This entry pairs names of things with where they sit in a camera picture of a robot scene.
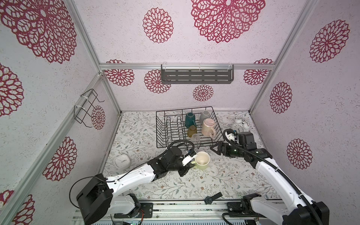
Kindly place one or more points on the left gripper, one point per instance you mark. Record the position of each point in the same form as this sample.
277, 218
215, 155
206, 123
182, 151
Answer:
186, 168

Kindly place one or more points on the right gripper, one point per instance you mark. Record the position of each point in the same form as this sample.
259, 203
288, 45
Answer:
222, 148

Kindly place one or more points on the light green mug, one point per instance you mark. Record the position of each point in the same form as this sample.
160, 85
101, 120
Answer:
201, 161

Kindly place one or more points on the clear glass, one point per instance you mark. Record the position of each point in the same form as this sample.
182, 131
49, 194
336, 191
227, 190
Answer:
195, 139

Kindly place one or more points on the amber textured glass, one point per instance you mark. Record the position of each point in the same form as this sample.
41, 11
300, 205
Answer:
191, 131

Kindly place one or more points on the pink tall mug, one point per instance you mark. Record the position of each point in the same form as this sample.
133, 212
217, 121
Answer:
208, 128

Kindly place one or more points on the black wire dish rack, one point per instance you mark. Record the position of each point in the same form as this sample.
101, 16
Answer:
170, 127

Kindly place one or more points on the teal mug cream inside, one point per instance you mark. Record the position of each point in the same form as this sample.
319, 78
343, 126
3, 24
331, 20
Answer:
190, 120

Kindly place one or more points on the grey mug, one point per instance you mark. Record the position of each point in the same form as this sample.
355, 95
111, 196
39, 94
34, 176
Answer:
204, 115

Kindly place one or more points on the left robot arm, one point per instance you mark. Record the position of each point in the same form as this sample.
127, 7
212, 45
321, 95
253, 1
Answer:
97, 198

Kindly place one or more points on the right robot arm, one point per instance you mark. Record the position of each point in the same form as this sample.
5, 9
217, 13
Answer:
293, 208

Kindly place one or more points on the white twin-bell alarm clock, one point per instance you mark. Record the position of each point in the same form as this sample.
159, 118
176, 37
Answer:
240, 125

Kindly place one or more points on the white square clock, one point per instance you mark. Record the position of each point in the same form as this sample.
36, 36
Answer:
122, 162

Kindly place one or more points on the black wristwatch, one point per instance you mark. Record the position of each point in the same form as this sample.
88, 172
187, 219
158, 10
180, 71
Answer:
211, 199

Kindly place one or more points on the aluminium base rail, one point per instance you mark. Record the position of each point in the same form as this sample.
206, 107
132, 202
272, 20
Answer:
177, 212

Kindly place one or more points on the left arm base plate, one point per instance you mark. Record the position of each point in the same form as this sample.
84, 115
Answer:
145, 210

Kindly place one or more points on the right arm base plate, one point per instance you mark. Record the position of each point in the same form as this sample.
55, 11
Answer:
243, 206

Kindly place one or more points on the grey wall shelf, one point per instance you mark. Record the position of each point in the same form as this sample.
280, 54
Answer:
196, 76

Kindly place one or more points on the black wire wall basket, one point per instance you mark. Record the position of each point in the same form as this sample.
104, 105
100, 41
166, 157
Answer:
90, 113

